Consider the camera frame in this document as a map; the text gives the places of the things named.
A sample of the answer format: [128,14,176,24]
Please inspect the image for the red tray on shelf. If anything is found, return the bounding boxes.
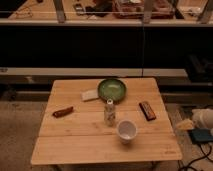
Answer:
[112,0,174,19]

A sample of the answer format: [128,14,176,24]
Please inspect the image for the brown sausage toy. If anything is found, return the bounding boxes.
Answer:
[52,106,74,118]

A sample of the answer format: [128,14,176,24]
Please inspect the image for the white sponge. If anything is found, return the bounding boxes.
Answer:
[81,89,99,101]

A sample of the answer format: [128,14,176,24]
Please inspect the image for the black floor cable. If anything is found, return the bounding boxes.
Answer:
[177,143,213,171]

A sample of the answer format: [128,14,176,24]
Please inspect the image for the small clear bottle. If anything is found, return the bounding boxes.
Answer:
[104,99,115,126]

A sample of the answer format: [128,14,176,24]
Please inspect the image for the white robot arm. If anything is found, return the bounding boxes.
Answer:
[176,108,213,130]

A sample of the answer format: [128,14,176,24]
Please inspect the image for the black device on shelf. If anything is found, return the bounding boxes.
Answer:
[73,3,85,15]

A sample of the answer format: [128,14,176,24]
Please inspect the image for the eyeglasses on shelf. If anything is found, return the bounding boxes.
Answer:
[15,7,33,19]

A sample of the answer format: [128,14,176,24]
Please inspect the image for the metal shelf rack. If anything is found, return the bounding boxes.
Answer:
[0,0,213,76]

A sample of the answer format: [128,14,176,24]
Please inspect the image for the blue power box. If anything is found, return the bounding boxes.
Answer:
[189,129,213,144]

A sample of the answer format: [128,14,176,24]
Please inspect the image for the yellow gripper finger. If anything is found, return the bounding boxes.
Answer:
[176,119,195,130]

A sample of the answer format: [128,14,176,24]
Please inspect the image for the wooden folding table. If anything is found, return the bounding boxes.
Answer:
[31,78,182,165]

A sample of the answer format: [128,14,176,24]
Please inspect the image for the green round plate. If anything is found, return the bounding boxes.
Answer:
[97,78,126,102]

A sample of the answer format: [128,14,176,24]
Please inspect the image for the white paper cup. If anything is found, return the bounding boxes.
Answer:
[116,120,137,144]

